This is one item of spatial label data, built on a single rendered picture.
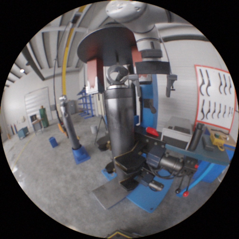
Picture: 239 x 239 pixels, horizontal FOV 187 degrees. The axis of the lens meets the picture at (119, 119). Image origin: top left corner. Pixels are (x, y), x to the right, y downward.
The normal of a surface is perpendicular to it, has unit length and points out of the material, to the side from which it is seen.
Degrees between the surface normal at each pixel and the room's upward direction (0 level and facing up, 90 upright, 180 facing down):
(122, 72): 90
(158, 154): 0
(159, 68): 115
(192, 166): 0
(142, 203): 0
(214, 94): 90
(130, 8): 121
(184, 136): 90
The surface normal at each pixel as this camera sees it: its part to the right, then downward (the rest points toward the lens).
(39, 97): 0.66, 0.18
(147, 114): -0.75, 0.26
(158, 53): -0.29, 0.69
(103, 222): -0.08, -0.95
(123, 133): 0.16, 0.29
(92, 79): -0.36, 0.31
